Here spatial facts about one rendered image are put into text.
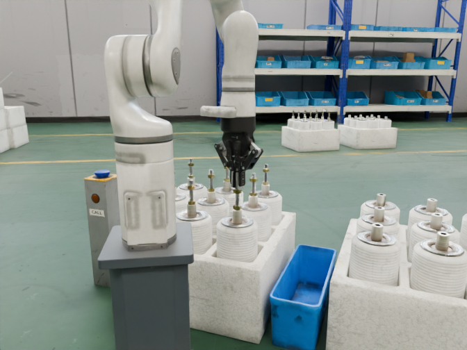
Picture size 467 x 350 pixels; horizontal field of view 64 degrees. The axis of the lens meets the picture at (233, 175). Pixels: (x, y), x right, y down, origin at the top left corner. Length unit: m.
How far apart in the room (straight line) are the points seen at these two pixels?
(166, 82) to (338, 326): 0.58
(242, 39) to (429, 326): 0.64
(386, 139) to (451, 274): 2.91
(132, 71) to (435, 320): 0.67
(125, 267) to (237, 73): 0.43
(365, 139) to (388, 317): 2.83
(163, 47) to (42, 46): 5.90
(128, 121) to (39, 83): 5.89
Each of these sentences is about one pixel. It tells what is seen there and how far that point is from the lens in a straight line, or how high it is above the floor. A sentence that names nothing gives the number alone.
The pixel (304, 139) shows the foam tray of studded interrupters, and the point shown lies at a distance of 3.26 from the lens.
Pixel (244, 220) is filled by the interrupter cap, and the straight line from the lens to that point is 0.87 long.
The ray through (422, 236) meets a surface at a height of 0.24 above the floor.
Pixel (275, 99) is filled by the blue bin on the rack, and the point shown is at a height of 0.36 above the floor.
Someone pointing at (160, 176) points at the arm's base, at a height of 0.42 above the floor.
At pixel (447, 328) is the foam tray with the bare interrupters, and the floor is 0.13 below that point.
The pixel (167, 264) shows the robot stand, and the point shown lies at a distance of 0.60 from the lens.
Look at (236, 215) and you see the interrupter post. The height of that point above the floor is 0.27.
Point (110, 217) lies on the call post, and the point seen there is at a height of 0.21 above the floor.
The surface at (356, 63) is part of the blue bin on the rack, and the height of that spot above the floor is 0.87.
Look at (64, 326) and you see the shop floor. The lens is 1.04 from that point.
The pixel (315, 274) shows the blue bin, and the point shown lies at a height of 0.04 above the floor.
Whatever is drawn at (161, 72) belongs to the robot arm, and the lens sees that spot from 0.56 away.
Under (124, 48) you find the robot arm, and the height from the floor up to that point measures 0.61.
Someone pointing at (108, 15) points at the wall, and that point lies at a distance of 6.27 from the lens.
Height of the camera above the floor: 0.56
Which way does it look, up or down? 14 degrees down
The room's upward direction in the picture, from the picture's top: straight up
